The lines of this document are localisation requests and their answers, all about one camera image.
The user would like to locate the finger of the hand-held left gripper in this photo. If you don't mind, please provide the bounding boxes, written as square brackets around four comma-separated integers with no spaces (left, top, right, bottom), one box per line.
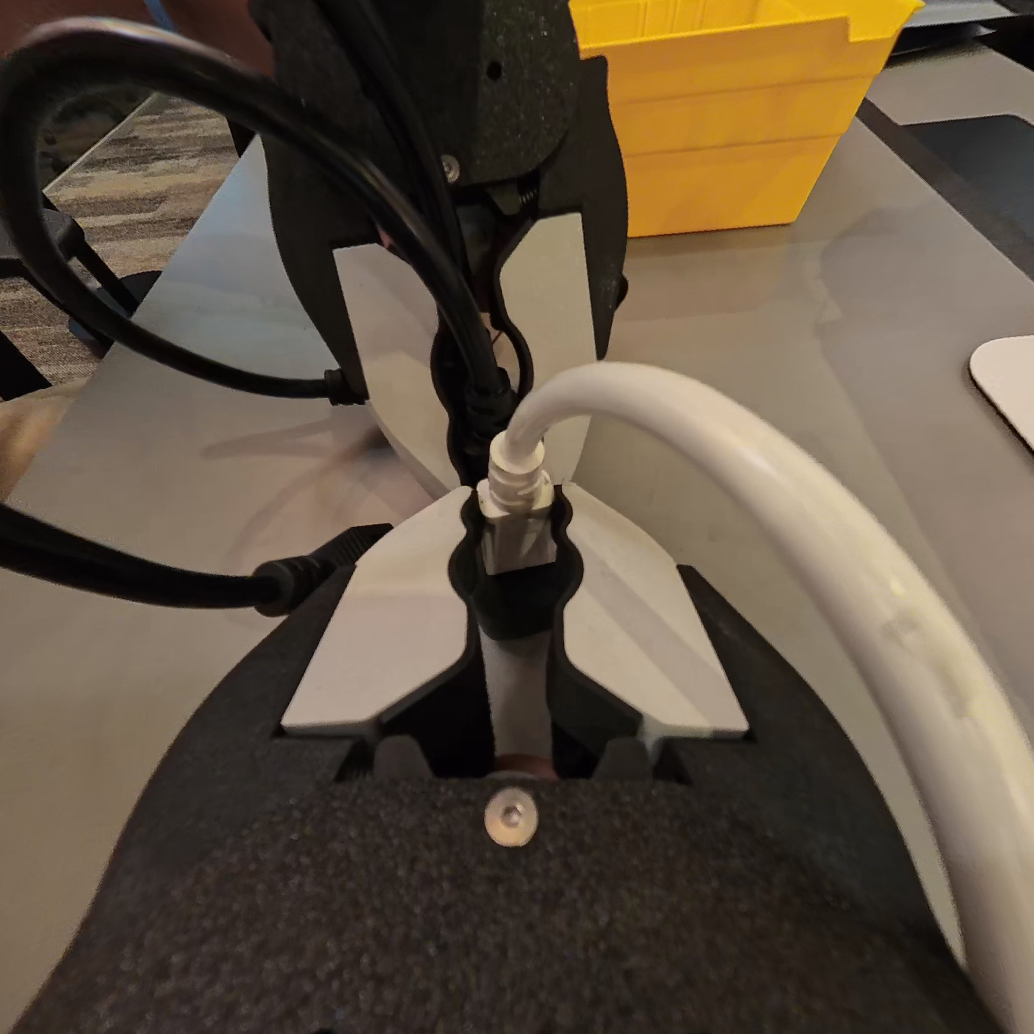
[331,241,470,495]
[485,210,605,489]

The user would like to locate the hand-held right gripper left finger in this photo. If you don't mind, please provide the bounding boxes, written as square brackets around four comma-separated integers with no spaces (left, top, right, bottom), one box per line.
[280,483,495,741]

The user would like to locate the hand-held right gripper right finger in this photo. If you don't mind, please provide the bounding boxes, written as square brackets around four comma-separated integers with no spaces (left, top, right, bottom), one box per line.
[548,481,750,742]

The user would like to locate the black cable with plug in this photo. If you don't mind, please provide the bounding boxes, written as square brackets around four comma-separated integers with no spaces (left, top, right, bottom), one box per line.
[0,16,522,455]
[0,48,373,409]
[0,499,394,620]

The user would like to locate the white cable with metal plug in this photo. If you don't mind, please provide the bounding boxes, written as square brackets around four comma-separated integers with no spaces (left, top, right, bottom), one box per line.
[475,360,1034,1034]

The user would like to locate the grey desk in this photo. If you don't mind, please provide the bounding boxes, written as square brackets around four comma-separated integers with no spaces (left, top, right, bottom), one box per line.
[0,32,1034,1034]

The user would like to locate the dark grey desk mat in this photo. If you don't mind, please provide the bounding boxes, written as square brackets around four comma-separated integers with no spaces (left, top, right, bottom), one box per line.
[858,100,1034,282]

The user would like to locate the yellow plastic bin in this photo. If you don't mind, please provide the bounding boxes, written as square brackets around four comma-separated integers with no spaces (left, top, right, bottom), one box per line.
[569,0,927,240]

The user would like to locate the white stand with flat base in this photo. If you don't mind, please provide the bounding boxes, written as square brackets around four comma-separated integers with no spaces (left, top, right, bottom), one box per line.
[968,334,1034,455]

